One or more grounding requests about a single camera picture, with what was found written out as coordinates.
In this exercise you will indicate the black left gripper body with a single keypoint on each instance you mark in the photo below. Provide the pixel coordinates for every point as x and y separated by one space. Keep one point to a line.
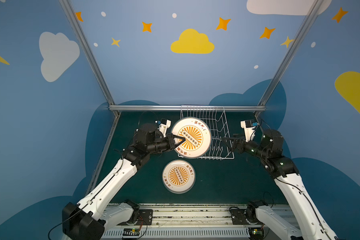
170 142

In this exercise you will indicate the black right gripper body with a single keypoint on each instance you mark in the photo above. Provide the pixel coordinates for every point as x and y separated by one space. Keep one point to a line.
238 144

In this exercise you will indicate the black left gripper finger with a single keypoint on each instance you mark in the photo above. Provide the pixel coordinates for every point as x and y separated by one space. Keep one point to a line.
178 138
178 142

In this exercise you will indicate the white round plate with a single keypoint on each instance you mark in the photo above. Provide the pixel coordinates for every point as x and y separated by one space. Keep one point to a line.
179 176
198 137

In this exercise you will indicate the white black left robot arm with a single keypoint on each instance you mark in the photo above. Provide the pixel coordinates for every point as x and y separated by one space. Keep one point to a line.
89 218

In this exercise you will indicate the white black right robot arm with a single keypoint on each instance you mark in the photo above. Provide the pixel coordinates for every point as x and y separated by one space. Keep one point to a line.
311 224

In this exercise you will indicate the right small circuit board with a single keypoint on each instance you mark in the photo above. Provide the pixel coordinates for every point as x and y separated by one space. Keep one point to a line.
256 234

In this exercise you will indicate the small circuit board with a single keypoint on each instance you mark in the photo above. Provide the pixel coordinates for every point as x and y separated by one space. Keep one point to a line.
130 233
256 234

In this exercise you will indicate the left small circuit board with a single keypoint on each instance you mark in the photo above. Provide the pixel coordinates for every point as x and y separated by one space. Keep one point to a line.
130 233

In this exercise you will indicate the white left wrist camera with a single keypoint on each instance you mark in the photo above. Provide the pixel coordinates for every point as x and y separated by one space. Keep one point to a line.
164 125

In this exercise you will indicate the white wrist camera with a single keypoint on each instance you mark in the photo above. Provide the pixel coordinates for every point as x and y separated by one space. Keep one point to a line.
249 127
164 125

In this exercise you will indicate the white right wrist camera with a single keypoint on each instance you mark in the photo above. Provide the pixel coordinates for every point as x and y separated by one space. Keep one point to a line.
249 127

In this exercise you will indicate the white wire dish rack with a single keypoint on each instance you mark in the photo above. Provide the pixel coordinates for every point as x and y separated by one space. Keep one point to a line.
216 120

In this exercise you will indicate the aluminium right corner post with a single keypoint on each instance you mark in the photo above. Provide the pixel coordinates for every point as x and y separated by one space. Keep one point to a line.
292 50

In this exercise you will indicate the aluminium corner post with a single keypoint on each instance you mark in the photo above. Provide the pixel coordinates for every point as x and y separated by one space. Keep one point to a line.
76 26
292 50

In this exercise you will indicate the aluminium back frame rail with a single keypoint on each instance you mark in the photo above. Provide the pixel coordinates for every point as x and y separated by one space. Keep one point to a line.
169 108

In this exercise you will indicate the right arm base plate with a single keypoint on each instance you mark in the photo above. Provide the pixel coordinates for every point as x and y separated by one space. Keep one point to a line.
243 216

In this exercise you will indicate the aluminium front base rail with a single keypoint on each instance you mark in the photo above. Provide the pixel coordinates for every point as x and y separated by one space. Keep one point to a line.
182 216

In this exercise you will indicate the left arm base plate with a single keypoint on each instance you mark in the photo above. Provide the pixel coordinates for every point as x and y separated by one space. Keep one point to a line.
142 216

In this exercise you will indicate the aluminium left corner post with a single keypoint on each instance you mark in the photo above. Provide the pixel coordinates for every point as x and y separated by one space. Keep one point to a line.
76 26

